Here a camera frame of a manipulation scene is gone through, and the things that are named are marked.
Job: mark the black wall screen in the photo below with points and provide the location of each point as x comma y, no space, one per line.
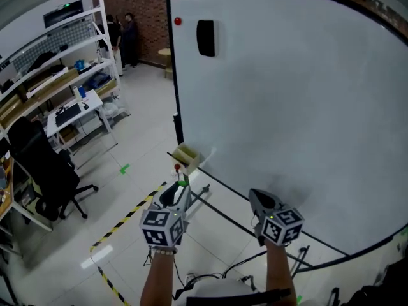
63,13

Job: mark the round wooden stool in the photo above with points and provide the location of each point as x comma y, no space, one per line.
165,51

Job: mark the black whiteboard stand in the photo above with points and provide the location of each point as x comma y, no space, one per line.
176,126

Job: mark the black office chair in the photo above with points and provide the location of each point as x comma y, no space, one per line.
48,177

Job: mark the person's right forearm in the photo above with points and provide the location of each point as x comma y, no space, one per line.
277,266

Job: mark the yellow black floor tape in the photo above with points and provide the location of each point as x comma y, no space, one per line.
127,217

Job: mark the beige pen holder box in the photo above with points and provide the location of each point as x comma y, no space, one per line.
192,166

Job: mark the black keyboard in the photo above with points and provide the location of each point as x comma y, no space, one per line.
68,115

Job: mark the green floor tape mark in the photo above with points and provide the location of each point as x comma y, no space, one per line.
299,299
125,169

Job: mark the small white table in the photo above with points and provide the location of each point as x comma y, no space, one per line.
93,100

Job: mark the black whiteboard eraser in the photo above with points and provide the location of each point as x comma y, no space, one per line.
205,38

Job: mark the large whiteboard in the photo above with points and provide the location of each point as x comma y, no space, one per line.
303,107

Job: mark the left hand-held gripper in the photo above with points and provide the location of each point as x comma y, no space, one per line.
159,225

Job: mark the wooden desk with white legs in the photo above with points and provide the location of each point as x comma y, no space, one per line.
6,209

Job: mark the blue plastic object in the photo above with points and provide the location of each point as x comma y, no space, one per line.
80,64

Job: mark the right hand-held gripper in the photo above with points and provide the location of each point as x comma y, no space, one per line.
277,226

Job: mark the white metal shelving rack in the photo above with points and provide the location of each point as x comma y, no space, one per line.
102,11

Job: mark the green round magnet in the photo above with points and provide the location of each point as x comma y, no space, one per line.
182,183

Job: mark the long cardboard box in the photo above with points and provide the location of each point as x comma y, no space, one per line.
54,81

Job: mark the black bag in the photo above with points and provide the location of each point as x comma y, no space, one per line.
41,61

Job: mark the blue cup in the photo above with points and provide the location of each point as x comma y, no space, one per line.
82,91

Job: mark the person's left forearm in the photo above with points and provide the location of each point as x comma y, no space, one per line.
157,279

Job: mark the white plastic bag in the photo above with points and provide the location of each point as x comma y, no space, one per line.
108,108

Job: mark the checkered pattern board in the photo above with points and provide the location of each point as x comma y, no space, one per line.
63,35

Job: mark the small red magnet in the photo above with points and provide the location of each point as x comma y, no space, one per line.
177,166

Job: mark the black chair with bag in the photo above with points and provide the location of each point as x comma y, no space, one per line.
382,292

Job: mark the white bottle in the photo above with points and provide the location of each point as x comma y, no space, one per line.
76,93

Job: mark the red round magnet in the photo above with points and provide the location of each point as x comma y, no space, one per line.
178,21

